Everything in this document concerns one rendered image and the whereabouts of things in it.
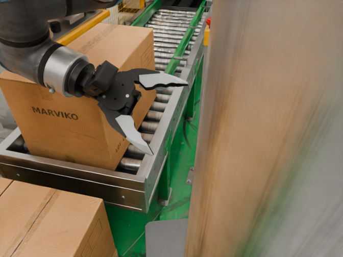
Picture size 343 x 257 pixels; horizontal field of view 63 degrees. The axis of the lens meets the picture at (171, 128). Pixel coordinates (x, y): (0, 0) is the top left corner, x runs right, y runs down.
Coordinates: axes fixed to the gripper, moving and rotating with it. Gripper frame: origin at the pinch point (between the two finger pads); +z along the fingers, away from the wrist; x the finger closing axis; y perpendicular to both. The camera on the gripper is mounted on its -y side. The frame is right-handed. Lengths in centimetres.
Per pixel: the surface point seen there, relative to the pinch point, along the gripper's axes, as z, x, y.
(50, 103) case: -47, 1, 48
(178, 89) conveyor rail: -14, -44, 101
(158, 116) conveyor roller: -17, -23, 94
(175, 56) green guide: -27, -69, 115
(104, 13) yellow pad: -41, -33, 35
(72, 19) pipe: -42, -21, 24
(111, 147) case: -23, 5, 61
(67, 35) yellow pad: -40.0, -15.3, 23.4
